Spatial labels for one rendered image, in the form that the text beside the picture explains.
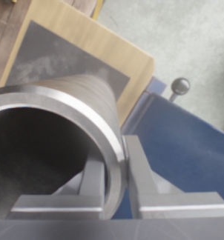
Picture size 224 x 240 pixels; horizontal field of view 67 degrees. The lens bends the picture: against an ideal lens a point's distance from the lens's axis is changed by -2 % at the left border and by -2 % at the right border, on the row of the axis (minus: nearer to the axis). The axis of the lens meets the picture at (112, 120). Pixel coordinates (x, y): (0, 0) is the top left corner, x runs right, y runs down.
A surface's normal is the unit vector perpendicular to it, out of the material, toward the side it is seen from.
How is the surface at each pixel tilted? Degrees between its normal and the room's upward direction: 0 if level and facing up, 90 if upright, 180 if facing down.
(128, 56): 0
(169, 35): 0
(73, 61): 0
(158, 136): 59
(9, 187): 90
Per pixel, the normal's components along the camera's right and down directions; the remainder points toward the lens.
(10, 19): 0.01, 0.28
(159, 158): -0.74, -0.26
